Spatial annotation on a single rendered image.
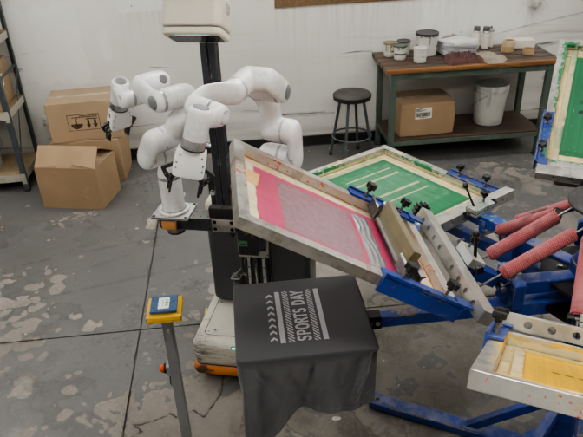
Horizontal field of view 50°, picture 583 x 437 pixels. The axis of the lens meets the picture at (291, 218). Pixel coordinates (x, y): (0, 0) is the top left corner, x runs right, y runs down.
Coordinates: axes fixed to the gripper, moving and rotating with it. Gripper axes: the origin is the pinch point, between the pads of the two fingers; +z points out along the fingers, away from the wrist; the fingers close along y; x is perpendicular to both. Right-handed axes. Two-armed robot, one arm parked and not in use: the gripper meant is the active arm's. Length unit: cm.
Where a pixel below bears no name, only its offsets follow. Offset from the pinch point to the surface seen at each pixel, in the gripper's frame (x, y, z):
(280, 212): 8.0, -30.5, -2.4
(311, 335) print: 12, -52, 40
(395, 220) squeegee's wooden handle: -4, -73, -1
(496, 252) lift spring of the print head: -4, -115, 4
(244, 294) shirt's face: -15, -31, 47
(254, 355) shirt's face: 20, -33, 46
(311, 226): 8.4, -41.6, 0.3
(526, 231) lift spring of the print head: -5, -123, -6
